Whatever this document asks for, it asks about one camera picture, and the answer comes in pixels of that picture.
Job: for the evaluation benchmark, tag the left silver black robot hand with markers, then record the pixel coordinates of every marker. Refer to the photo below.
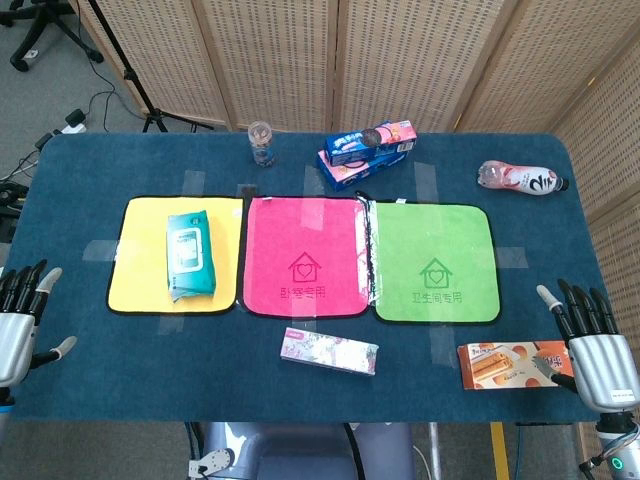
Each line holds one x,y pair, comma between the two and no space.
15,335

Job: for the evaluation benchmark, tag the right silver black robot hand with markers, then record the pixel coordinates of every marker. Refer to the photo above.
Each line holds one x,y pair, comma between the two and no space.
597,355

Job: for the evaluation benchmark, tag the teal wet wipes pack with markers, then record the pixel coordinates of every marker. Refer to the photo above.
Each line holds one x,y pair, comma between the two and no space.
190,256

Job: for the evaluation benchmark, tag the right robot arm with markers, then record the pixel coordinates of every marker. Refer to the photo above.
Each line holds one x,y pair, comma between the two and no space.
617,440

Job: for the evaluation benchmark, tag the orange biscuit box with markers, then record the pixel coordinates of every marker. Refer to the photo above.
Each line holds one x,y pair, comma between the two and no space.
510,365

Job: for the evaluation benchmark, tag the floral pink flat box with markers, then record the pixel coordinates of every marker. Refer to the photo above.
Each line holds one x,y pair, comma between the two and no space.
329,351

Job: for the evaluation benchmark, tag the blue pink cookie box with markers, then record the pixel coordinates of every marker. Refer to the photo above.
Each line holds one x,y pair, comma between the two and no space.
372,141
350,172

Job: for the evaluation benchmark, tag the yellow cloth mat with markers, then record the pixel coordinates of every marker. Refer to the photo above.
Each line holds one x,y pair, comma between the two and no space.
172,255

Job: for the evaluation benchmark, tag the green cloth mat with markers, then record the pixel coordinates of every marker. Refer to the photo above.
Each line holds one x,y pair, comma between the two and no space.
435,262

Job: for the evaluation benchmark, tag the pink drink bottle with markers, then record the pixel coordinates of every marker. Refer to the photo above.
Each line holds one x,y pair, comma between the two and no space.
520,178

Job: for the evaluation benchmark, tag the white power strip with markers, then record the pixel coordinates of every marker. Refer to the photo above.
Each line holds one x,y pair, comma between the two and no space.
74,122

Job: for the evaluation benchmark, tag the black tripod stand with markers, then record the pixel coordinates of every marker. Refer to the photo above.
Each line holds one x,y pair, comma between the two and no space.
135,75

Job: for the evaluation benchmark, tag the blue table cover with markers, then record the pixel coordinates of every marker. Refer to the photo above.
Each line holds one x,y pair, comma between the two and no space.
310,350

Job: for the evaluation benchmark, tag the pink cloth mat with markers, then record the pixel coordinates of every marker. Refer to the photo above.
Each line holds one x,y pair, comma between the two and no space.
305,257

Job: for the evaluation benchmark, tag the black office chair base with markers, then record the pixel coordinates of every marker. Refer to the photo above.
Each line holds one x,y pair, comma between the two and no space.
45,35

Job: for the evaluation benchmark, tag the grey robot torso base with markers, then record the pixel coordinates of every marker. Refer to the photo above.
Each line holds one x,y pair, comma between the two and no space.
295,450

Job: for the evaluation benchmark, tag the clear plastic snack jar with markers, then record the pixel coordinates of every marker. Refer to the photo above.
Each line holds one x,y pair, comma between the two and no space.
261,144

